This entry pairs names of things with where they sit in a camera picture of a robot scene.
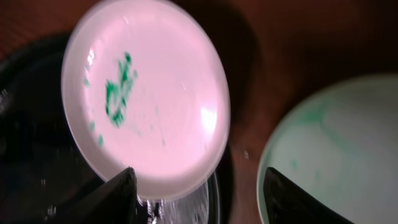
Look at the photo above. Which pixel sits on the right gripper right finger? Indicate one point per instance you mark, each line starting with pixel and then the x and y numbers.
pixel 287 203

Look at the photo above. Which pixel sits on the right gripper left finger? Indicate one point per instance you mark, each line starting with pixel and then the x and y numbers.
pixel 113 202

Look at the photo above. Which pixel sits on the round black tray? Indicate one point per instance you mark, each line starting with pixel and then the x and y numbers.
pixel 42 170

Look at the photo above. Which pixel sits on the white plate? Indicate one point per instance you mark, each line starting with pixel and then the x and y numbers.
pixel 144 87
pixel 340 146

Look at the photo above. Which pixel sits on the white plate back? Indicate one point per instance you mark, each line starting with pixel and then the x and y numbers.
pixel 144 87

